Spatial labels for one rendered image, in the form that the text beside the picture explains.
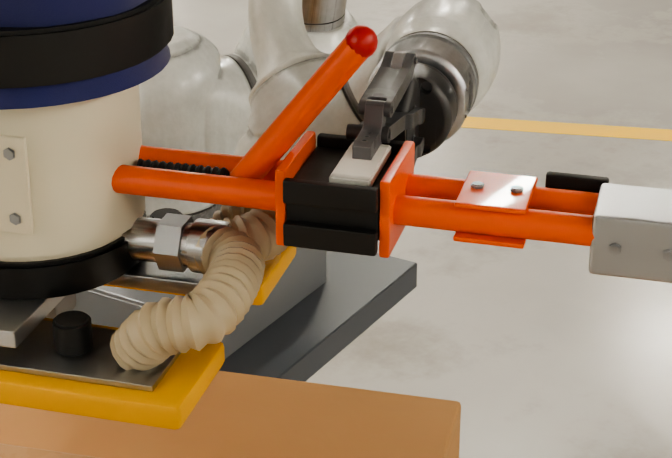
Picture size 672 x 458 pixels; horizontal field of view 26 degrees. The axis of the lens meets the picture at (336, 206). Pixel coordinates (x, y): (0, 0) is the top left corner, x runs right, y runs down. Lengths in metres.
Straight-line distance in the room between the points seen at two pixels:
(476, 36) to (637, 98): 3.70
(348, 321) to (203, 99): 0.35
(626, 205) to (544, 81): 4.09
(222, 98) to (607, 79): 3.42
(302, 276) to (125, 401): 0.93
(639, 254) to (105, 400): 0.38
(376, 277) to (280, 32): 0.66
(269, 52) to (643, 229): 0.54
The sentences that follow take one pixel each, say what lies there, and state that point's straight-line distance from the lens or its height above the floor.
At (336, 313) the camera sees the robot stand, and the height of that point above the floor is 0.75.
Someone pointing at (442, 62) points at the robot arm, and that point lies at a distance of 1.23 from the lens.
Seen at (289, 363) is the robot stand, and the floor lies 0.75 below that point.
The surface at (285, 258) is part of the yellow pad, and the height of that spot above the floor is 1.12.
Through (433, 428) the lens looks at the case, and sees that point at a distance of 1.32.
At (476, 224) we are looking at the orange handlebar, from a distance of 1.01.
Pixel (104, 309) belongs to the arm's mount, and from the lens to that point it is 1.82.
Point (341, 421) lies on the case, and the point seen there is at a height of 0.94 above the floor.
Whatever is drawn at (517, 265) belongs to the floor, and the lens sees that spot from 3.76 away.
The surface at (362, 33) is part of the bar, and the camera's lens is 1.01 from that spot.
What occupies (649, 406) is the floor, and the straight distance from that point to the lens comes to 3.21.
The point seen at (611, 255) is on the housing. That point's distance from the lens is 1.01.
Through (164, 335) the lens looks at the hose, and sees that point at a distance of 1.02.
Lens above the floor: 1.66
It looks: 24 degrees down
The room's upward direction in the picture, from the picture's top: straight up
